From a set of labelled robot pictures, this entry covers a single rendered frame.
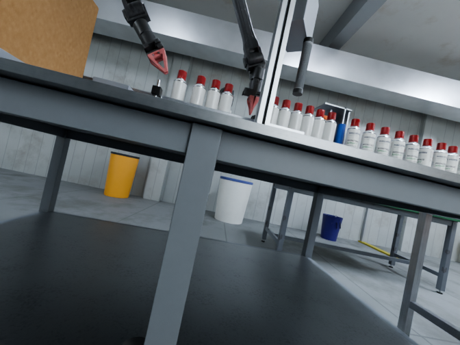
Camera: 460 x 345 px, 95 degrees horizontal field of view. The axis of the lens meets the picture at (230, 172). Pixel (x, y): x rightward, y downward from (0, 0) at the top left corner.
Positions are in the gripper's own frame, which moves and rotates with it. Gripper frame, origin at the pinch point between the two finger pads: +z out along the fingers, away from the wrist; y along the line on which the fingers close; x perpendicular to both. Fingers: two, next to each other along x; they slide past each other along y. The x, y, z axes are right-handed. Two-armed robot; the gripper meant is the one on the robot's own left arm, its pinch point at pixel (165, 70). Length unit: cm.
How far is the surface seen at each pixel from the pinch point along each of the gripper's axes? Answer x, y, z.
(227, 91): -17.9, -0.5, 17.5
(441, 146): -96, 1, 83
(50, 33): 21.1, -31.0, -2.9
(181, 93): -1.3, -1.5, 10.8
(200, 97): -7.1, -1.3, 15.3
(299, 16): -47, -16, 11
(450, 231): -190, 108, 216
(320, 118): -48, 0, 44
